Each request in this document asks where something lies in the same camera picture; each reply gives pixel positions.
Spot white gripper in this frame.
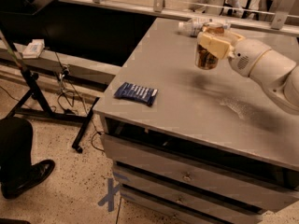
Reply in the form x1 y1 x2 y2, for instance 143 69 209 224
197 30 271 77

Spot orange soda can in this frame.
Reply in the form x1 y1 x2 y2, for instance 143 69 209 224
195 21 224 70

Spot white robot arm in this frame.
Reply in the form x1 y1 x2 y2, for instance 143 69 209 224
197 30 299 115

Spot clear plastic water bottle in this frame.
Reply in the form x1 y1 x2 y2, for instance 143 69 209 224
178 18 231 37

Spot blue snack packet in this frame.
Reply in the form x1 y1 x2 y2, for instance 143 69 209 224
114 82 158 106

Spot grey top drawer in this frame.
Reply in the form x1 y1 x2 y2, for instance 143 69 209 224
101 134 299 211

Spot grey drawer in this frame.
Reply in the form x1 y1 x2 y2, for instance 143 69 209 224
119 186 219 224
101 134 299 211
112 163 264 224

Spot grey middle drawer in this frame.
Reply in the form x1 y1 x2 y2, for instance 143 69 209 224
112 163 264 224

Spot grey bottom drawer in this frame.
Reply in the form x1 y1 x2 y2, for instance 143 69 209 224
119 186 219 224

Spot white box on ledge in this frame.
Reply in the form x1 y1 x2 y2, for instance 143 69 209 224
22 39 45 59

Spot blue tape cross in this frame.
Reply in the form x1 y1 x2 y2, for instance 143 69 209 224
98 178 120 212

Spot black metal stand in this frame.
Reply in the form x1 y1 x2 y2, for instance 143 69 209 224
0 0 99 153

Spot black trouser leg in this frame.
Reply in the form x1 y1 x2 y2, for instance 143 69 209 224
0 117 33 182

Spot black leather shoe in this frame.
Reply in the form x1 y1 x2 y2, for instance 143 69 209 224
1 160 55 199

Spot black office chair base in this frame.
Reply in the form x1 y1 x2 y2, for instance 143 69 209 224
0 218 31 224

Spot black floor cables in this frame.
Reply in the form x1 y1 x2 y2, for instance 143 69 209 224
53 51 106 152

